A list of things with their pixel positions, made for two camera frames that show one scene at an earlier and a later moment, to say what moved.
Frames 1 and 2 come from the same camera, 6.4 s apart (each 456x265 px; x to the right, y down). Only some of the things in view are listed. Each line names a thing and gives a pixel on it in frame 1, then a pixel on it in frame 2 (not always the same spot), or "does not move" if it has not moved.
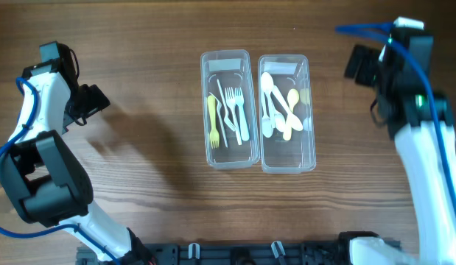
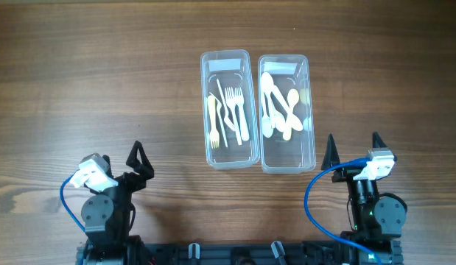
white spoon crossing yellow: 267,123 does not move
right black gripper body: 367,72 to 342,174
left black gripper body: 86,102 to 129,184
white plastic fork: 227,119 does not move
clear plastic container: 230,108 does not move
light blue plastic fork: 239,101 does not move
